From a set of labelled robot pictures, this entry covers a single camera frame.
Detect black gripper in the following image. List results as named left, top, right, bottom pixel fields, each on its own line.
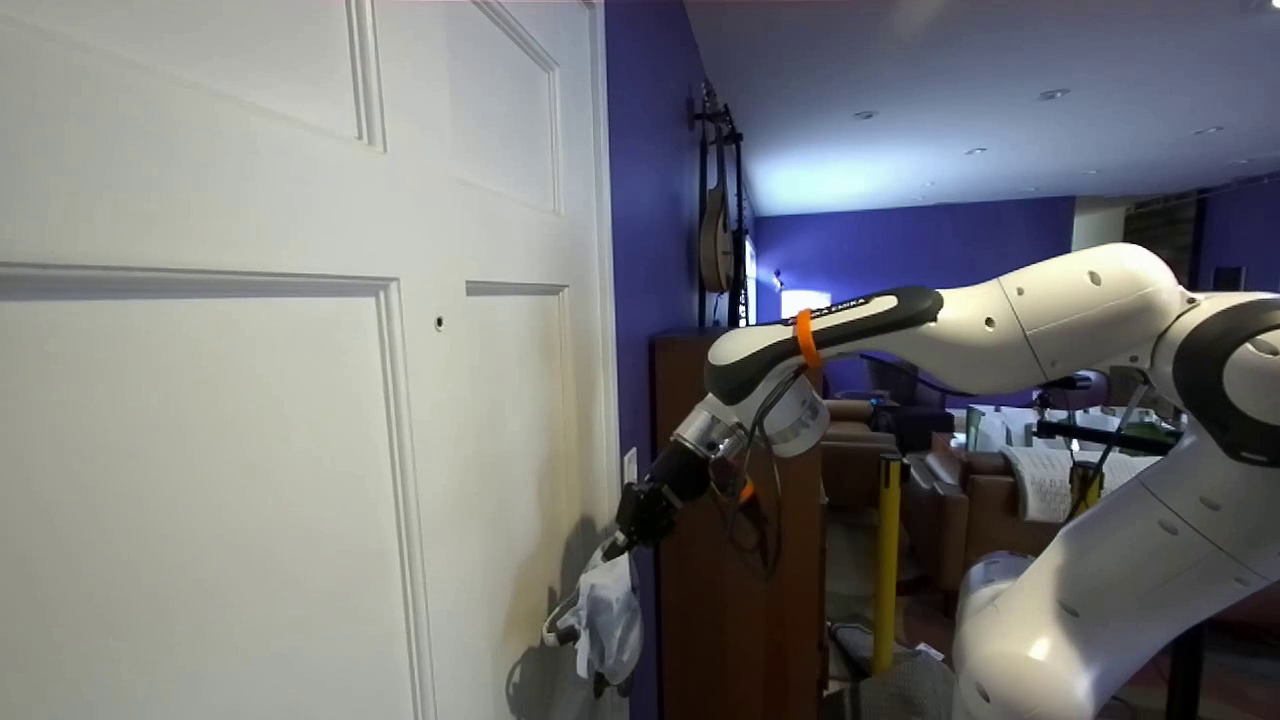
left=600, top=437, right=721, bottom=566

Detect brown wooden cabinet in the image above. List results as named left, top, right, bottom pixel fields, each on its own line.
left=646, top=328, right=830, bottom=720

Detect white panelled door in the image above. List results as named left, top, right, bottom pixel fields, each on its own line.
left=0, top=0, right=624, bottom=720

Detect yellow pole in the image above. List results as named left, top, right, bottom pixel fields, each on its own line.
left=872, top=458, right=909, bottom=680

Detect brown sofa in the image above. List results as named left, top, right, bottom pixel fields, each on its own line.
left=814, top=398, right=1059, bottom=601

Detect black tripod stand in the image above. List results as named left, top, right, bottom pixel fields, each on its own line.
left=1030, top=414, right=1182, bottom=459

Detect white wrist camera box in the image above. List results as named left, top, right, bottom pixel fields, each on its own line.
left=670, top=398, right=751, bottom=472

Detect dark metal wall hanging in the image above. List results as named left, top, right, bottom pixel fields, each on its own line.
left=685, top=79, right=756, bottom=333

